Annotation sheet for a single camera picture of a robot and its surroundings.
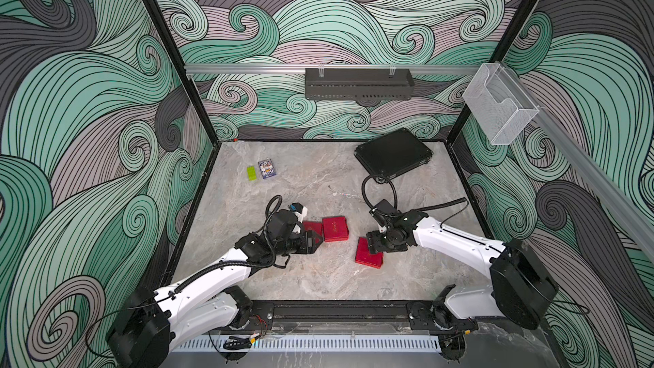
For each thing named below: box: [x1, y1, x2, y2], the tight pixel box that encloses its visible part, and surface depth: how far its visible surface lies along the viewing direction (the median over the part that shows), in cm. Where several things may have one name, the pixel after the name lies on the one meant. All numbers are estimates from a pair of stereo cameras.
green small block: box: [246, 166, 259, 181], surface depth 109 cm
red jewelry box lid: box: [354, 236, 384, 269], surface depth 83 cm
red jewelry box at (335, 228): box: [321, 215, 350, 242], surface depth 90 cm
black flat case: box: [354, 127, 434, 179], surface depth 113 cm
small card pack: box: [257, 157, 277, 179], surface depth 110 cm
